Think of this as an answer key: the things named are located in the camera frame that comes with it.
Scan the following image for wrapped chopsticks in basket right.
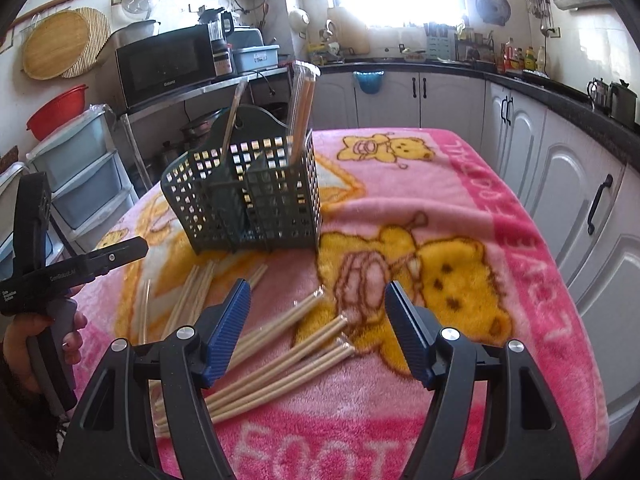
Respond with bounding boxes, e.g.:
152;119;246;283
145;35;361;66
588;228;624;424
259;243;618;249
288;61;320;166

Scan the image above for round woven bamboo tray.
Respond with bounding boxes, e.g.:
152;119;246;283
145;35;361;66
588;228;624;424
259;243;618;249
22;8;111;81

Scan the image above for metal shelf rack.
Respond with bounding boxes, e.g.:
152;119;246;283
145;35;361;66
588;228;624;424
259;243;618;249
117;65;294;196

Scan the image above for blue plastic hanging bin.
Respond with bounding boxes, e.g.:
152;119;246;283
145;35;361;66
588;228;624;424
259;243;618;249
352;70;385;96

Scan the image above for black kettle on counter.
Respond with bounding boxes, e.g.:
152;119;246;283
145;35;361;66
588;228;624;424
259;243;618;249
608;79;637;129

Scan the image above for chopsticks left on blanket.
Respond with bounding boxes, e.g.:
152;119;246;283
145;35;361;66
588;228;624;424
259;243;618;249
119;252;267;344

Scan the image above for steel teapot on counter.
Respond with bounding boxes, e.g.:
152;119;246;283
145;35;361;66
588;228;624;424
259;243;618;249
586;78;610;114

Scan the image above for left hand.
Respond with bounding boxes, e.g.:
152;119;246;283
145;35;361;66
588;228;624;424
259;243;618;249
2;284;89;395

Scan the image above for light blue storage box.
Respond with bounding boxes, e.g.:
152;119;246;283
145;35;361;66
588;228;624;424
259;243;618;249
232;44;280;74

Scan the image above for black microwave oven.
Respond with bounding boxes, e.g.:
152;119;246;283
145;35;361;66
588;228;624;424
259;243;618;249
115;25;216;110

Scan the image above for dark green utensil basket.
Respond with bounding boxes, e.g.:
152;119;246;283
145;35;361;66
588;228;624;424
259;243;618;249
160;105;321;254

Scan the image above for pink cartoon bear blanket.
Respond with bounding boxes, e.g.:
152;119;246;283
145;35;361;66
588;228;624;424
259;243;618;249
75;129;608;479

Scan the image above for red plastic basin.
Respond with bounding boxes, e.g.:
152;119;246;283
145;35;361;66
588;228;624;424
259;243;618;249
26;84;88;141

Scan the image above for white lower kitchen cabinets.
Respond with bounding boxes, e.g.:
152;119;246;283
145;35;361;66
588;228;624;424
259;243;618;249
314;65;639;440

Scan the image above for chopstick pair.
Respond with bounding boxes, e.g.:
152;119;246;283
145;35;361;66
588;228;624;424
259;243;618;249
227;286;326;372
206;315;348;413
154;339;356;434

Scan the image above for sauce bottles on counter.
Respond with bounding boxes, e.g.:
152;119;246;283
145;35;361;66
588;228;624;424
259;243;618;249
497;38;547;76

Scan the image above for small wall fan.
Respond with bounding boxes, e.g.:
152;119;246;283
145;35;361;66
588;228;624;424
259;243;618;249
475;0;512;26

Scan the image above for plastic drawer cabinet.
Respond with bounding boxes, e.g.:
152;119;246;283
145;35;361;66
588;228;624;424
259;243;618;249
1;104;138;278

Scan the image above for black blender jug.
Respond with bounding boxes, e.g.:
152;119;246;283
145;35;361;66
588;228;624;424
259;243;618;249
198;6;234;77

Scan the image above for chopstick in basket left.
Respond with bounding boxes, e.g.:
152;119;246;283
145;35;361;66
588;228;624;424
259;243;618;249
220;77;248;164

